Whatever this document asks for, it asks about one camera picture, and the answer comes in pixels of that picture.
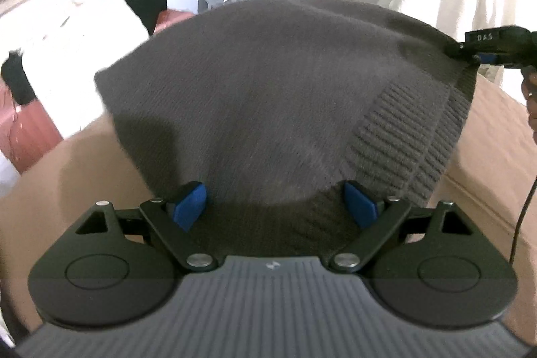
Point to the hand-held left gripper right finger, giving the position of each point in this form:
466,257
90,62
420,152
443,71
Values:
358,203

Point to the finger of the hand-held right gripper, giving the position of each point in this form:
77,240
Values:
488,58

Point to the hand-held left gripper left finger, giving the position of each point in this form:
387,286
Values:
188,206

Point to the grey knit sweater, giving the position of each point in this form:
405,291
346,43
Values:
272,98

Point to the person's right hand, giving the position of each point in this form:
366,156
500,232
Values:
532,98

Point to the white draped garment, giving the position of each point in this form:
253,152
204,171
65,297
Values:
84,89

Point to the red stool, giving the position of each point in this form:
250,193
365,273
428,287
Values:
29,140

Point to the black garment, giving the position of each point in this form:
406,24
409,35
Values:
16,79
144,3

